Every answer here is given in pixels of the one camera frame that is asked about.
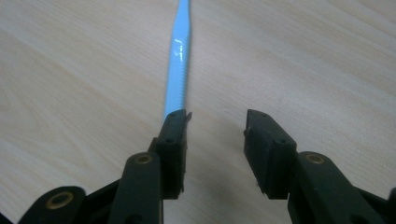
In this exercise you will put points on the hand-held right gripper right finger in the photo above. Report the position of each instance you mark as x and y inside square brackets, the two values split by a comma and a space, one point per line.
[271, 155]

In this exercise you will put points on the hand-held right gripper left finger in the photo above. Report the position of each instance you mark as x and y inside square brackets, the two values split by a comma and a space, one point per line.
[171, 149]

